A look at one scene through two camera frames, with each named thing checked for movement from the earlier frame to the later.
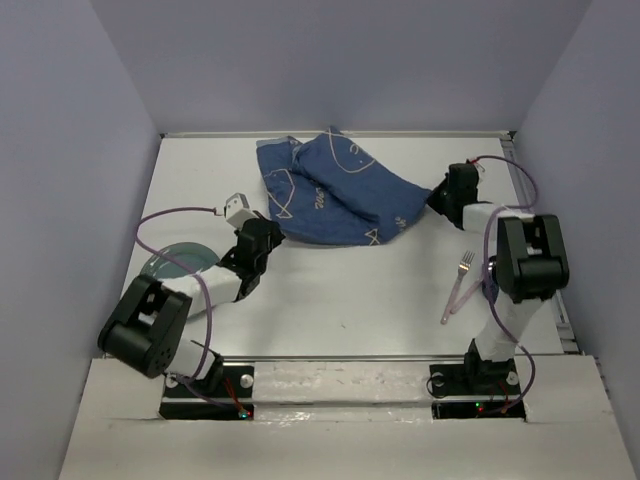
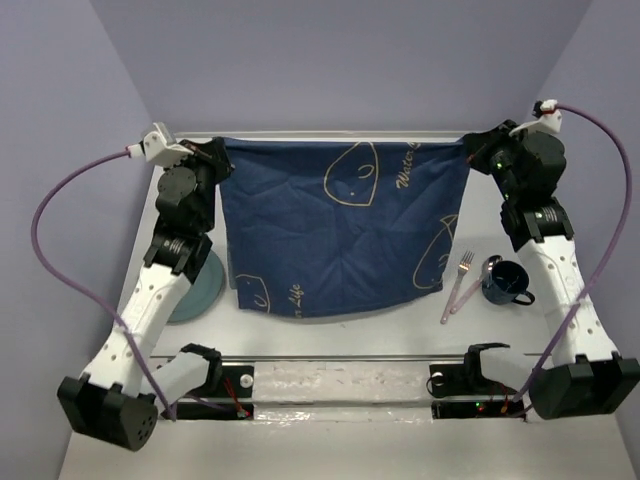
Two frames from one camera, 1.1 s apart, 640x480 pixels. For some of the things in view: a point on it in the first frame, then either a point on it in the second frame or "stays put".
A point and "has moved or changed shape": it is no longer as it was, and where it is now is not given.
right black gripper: (433, 196) → (483, 144)
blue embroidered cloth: (326, 189) has moved or changed shape
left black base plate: (233, 398) stays put
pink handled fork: (463, 268) stays put
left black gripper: (274, 236) → (210, 154)
